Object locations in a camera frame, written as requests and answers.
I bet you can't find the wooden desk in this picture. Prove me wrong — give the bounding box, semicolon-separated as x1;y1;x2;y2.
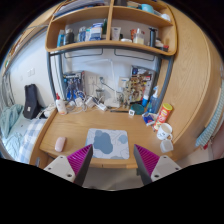
29;3;224;169

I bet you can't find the wooden shelf unit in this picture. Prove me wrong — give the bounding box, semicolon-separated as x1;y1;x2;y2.
45;0;177;56

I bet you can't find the white mug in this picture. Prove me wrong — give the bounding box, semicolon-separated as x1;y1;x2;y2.
157;123;173;140

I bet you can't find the blue bottle on shelf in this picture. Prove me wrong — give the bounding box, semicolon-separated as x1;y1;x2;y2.
57;30;64;47

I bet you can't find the blue spray bottle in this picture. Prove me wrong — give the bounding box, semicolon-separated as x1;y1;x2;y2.
147;86;159;113

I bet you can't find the blue cloud mouse pad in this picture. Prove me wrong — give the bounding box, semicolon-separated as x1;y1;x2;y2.
86;128;129;160

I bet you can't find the red chips can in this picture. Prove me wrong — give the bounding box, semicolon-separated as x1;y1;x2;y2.
153;103;173;131

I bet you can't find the white pump bottle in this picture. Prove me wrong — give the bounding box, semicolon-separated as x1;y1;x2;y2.
133;28;144;44

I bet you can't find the teal round tin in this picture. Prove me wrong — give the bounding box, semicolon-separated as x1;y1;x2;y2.
131;103;144;115

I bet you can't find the white tube on shelf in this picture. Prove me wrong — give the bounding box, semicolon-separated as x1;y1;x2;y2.
111;27;121;41

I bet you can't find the black backpack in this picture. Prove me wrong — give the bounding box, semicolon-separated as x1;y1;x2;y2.
23;84;41;119

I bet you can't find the blue robot poster box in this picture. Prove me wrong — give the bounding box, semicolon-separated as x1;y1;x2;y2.
63;71;85;101

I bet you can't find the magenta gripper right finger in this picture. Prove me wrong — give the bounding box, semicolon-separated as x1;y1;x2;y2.
134;144;181;185

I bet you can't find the colourful picture board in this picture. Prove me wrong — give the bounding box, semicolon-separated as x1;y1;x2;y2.
127;65;155;103

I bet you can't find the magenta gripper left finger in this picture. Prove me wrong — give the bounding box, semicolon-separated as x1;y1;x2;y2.
44;145;93;186

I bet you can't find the black pen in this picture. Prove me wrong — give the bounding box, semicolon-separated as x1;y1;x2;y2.
110;110;129;113

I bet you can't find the white bottle red cap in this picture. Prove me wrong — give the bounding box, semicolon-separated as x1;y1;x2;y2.
56;95;67;115

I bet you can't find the dark bottle on shelf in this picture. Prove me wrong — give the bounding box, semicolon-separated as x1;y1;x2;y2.
64;28;74;45

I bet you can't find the bed with checkered sheet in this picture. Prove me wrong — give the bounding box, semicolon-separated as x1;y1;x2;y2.
0;104;46;164

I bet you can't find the black thermos bottle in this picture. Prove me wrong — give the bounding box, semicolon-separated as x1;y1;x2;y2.
149;27;157;47

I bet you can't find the clear plastic cup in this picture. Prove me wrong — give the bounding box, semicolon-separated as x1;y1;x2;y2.
160;140;173;153

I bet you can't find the white power adapter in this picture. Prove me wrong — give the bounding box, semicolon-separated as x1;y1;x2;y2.
97;103;107;111

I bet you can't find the blue snack packet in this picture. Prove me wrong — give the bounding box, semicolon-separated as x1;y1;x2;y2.
142;112;157;126

